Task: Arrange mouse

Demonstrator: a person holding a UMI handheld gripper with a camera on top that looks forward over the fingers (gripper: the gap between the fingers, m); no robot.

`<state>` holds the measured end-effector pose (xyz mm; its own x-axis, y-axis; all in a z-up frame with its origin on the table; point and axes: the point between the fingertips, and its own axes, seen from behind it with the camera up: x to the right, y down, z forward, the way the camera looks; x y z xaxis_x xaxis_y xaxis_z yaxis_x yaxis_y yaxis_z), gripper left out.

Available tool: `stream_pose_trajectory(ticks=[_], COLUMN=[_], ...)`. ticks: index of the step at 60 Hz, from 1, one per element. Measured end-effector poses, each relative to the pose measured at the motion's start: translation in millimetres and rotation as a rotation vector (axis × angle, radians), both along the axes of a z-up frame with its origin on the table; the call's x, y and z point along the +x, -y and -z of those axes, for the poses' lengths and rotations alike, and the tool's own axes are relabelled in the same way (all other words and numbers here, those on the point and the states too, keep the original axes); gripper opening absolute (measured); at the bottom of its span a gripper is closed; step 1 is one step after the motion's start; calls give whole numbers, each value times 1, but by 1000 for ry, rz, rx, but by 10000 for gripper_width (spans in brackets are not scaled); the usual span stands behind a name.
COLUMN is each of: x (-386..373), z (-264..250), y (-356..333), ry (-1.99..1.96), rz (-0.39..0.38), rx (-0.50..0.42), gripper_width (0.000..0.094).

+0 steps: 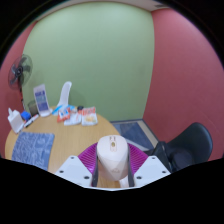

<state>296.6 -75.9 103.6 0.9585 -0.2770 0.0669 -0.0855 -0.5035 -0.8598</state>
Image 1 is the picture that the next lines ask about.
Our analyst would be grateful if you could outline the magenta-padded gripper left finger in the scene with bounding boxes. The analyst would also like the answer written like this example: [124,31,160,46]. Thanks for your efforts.
[54,142,100,188]

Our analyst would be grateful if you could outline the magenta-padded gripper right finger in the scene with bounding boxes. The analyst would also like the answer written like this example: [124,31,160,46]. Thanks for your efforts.
[125,143,172,188]

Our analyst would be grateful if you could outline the pale pink computer mouse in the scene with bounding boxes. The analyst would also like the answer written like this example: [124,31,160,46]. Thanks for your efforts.
[95,134,130,182]

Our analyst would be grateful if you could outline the blue-grey patterned mouse pad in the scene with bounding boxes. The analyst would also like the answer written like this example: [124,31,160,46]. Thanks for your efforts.
[11,131,56,172]

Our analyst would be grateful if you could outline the grey-blue floor mat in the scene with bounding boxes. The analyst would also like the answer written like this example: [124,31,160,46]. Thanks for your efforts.
[111,119,155,151]

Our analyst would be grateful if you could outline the black chair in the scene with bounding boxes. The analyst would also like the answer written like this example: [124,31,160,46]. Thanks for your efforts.
[166,122,214,168]

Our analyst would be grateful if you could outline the orange and white snack packet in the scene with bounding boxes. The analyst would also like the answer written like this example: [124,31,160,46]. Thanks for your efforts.
[81,106,99,127]

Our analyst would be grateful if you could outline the light blue packet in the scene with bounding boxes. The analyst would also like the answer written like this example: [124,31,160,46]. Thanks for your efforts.
[52,104,76,116]

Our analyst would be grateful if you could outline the black-capped white marker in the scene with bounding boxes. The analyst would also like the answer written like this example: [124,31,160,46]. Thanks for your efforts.
[23,118,35,129]

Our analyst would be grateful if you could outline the red-capped white marker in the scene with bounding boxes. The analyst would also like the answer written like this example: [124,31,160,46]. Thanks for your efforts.
[27,114,40,124]

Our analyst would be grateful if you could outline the blue whiteboard eraser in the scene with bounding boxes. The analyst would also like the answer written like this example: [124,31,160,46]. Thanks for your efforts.
[20,110,32,122]

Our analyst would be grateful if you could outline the white tissue box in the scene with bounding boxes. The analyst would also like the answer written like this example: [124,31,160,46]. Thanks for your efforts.
[7,107,25,134]

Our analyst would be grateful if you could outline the white sign stand blue panels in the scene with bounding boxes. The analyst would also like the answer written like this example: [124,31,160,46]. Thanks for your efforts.
[33,83,53,118]

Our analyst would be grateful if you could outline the black standing fan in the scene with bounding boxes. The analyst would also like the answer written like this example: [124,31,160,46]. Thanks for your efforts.
[8,54,34,111]

